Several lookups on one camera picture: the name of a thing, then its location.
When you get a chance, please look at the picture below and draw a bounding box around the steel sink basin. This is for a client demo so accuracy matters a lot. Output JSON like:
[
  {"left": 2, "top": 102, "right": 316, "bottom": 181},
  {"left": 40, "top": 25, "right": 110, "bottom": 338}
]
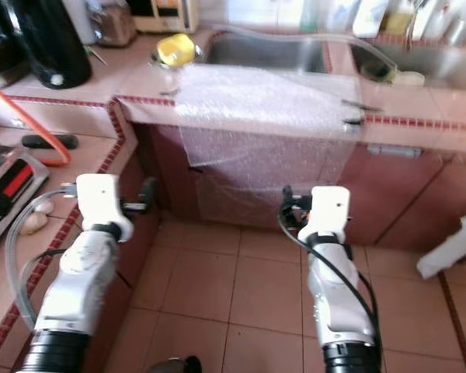
[
  {"left": 349, "top": 39, "right": 466, "bottom": 90},
  {"left": 202, "top": 31, "right": 331, "bottom": 75}
]

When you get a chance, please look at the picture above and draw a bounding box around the long black arm cable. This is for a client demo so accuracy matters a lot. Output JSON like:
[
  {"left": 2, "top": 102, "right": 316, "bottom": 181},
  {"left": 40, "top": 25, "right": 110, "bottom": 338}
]
[{"left": 5, "top": 186, "right": 78, "bottom": 331}]

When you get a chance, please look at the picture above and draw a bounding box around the pale garlic bulb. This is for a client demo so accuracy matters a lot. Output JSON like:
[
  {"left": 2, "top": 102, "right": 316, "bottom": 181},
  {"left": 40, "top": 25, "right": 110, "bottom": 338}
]
[{"left": 23, "top": 198, "right": 57, "bottom": 234}]

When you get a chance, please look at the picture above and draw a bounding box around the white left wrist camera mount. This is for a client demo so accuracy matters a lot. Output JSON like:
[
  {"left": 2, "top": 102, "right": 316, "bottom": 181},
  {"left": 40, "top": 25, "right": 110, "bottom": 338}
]
[{"left": 75, "top": 173, "right": 134, "bottom": 243}]

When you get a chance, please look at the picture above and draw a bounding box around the white plastic bar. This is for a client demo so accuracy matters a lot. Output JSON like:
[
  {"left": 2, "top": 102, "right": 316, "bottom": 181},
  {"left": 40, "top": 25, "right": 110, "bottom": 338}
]
[{"left": 416, "top": 210, "right": 466, "bottom": 279}]

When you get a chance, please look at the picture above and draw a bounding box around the short black arm cable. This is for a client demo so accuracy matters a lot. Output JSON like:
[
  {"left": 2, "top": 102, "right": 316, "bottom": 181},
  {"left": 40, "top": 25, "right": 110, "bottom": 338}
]
[{"left": 23, "top": 249, "right": 67, "bottom": 327}]

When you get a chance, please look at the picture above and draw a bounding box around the long grey hose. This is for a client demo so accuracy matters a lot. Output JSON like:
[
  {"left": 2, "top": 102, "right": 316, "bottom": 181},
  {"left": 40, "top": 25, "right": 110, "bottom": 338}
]
[{"left": 210, "top": 23, "right": 397, "bottom": 80}]

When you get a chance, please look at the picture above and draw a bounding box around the red and black gas stove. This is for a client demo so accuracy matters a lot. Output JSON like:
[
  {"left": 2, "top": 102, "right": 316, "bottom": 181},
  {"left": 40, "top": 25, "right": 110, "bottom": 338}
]
[{"left": 0, "top": 148, "right": 36, "bottom": 253}]

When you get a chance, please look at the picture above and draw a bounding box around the jar of brown granules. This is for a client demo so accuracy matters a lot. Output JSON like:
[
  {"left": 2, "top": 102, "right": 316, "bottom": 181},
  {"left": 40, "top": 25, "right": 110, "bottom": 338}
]
[{"left": 85, "top": 0, "right": 137, "bottom": 47}]

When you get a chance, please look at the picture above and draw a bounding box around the grey cabinet handle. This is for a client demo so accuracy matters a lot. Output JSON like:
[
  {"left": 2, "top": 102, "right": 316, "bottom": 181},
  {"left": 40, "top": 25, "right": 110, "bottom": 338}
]
[{"left": 367, "top": 144, "right": 423, "bottom": 159}]

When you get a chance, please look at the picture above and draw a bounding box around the orange gas hose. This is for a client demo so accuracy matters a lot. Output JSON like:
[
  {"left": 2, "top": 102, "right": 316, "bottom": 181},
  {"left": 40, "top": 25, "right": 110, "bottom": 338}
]
[{"left": 0, "top": 78, "right": 71, "bottom": 166}]

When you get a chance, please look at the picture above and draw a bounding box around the clear bubble wrap sheet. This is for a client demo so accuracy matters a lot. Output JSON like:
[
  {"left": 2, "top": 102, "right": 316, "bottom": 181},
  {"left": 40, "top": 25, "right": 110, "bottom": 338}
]
[{"left": 175, "top": 66, "right": 366, "bottom": 228}]

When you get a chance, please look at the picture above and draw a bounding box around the black robot foot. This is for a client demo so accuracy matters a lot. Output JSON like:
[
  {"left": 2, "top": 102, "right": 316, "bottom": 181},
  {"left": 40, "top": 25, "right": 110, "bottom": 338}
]
[{"left": 148, "top": 356, "right": 203, "bottom": 373}]

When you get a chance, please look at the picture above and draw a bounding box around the black kettle jug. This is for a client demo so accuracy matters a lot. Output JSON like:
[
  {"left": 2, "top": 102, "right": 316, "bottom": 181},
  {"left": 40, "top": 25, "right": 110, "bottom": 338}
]
[{"left": 4, "top": 0, "right": 92, "bottom": 89}]

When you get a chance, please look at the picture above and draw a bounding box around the dark stubby handle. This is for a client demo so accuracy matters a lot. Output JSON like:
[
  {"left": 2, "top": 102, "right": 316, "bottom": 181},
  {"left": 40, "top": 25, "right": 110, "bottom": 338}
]
[{"left": 22, "top": 134, "right": 78, "bottom": 150}]

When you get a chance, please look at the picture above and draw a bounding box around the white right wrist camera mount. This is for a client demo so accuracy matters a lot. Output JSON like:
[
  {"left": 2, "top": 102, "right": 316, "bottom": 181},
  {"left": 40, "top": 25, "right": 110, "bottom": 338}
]
[{"left": 299, "top": 185, "right": 352, "bottom": 248}]

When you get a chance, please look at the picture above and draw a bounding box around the yellow plastic cup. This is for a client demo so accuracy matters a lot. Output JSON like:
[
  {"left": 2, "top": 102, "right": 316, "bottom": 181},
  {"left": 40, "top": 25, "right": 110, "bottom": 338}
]
[{"left": 155, "top": 33, "right": 196, "bottom": 68}]

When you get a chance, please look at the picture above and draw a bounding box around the dark metal pot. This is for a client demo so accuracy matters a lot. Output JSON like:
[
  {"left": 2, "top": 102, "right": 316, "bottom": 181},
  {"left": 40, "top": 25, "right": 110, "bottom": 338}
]
[{"left": 0, "top": 0, "right": 24, "bottom": 77}]

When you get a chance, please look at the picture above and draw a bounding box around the cream water ionizer machine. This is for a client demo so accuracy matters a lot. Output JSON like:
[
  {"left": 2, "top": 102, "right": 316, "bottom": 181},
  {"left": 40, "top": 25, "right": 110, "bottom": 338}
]
[{"left": 132, "top": 0, "right": 200, "bottom": 33}]

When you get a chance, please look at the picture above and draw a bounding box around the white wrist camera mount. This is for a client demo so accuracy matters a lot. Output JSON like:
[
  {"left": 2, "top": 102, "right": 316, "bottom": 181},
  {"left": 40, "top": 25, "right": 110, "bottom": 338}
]
[
  {"left": 75, "top": 173, "right": 134, "bottom": 243},
  {"left": 299, "top": 185, "right": 352, "bottom": 248}
]

